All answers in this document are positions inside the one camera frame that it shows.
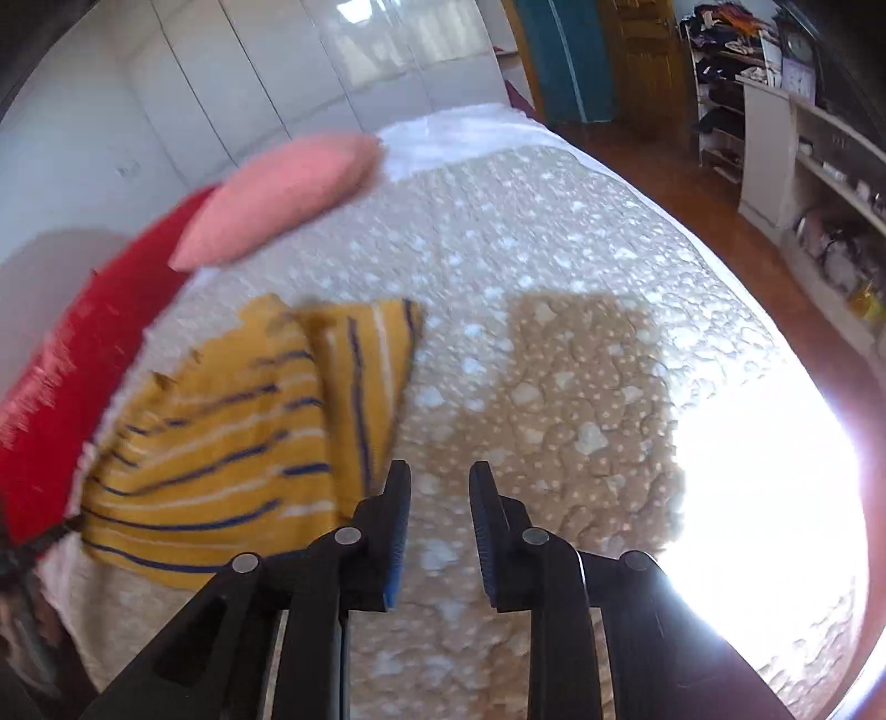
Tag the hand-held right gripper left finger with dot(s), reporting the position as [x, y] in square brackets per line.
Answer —
[395, 547]

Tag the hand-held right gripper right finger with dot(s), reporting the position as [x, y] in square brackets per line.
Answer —
[486, 547]

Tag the yellow striped small garment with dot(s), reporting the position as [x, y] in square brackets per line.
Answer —
[228, 457]

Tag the beige patterned bed quilt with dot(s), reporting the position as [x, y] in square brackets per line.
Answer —
[554, 388]

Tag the red blanket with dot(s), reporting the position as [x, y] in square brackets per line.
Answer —
[76, 374]

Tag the pink pillow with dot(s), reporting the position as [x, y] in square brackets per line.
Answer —
[277, 194]

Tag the white bed sheet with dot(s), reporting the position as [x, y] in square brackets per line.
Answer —
[471, 135]

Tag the white shelf unit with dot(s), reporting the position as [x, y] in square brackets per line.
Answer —
[817, 208]

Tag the teal curtain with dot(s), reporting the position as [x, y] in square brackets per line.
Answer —
[564, 59]

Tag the white wardrobe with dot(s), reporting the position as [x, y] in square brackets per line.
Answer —
[228, 76]

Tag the wooden door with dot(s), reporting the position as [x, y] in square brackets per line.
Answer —
[640, 59]

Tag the white open shelf rack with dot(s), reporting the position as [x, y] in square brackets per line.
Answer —
[727, 90]

